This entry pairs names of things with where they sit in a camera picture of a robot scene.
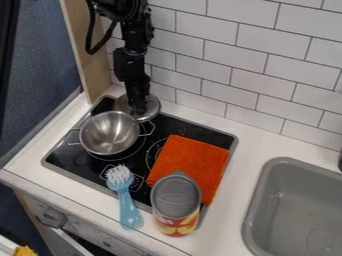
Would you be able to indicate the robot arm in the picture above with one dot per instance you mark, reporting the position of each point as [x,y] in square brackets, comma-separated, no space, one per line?
[133,20]

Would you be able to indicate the orange cloth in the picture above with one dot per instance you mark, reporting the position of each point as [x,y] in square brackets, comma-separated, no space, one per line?
[191,160]

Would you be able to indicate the toy stove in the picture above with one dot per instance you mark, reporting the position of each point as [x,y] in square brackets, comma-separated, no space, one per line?
[84,160]

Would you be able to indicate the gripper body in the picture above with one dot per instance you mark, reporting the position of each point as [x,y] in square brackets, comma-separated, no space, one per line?
[132,70]

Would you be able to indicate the toy sink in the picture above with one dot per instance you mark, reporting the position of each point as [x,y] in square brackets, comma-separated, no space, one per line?
[294,210]

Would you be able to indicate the blue brush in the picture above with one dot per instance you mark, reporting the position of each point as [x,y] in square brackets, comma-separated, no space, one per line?
[127,203]

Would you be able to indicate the silver pot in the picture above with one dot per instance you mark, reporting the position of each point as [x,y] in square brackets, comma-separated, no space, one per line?
[109,133]

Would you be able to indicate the red and yellow can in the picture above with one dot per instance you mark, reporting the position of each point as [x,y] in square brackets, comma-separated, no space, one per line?
[176,203]

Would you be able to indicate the silver lid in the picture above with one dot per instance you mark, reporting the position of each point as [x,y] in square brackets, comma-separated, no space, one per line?
[151,106]

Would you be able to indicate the yellow toy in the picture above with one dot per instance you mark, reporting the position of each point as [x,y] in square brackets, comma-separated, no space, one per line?
[25,251]

